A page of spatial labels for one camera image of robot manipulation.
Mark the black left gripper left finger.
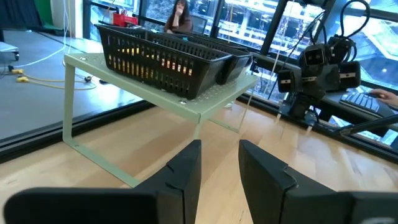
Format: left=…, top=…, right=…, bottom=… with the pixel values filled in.
left=133, top=139, right=202, bottom=224

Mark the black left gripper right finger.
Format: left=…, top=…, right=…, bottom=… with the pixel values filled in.
left=238, top=139, right=336, bottom=224

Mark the small black mesh basket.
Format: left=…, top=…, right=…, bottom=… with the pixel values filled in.
left=95, top=24, right=233, bottom=100
left=146, top=30, right=253, bottom=85

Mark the black side desk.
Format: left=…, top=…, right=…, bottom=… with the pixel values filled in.
left=322, top=90, right=398, bottom=138

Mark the black diagonal desk leg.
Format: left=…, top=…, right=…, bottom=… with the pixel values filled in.
left=338, top=114, right=398, bottom=136

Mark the dark office chair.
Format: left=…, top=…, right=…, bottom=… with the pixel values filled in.
left=190, top=14, right=208, bottom=35

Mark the black laptop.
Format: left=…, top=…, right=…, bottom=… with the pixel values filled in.
left=340, top=90, right=383, bottom=114

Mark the person's hand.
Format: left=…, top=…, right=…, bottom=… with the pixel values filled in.
left=369, top=88, right=398, bottom=108

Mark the green perforated metal shelf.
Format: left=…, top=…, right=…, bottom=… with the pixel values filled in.
left=62, top=52, right=259, bottom=189

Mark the person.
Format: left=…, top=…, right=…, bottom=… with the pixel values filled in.
left=164, top=0, right=194, bottom=34

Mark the red box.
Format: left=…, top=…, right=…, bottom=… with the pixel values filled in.
left=112, top=12, right=139, bottom=28

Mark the grey rolling cart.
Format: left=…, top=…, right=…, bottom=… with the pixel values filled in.
left=0, top=41, right=20, bottom=62

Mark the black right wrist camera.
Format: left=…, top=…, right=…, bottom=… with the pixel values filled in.
left=300, top=44, right=331, bottom=68

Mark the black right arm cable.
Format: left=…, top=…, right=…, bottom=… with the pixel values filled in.
left=338, top=0, right=371, bottom=40

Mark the yellow floor cable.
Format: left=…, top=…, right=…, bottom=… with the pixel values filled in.
left=11, top=68, right=98, bottom=91

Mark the white floor cable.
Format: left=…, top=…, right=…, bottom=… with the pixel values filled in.
left=14, top=0, right=70, bottom=68

